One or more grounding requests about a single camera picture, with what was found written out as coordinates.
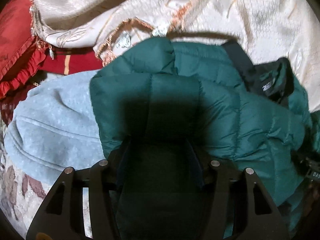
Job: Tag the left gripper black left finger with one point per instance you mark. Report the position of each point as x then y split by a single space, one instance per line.
60 215

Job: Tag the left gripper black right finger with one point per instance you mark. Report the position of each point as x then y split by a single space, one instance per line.
255 215

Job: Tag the green quilted puffer jacket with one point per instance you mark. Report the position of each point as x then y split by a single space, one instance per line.
166 109

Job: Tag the floral white red bedspread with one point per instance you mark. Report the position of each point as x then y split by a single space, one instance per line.
21 194

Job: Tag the light blue folded garment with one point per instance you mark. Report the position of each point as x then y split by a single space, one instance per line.
54 128

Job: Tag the beige embroidered blanket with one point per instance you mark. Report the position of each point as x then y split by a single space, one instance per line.
266 29

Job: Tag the red ruffled pillow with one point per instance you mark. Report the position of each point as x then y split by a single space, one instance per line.
21 56

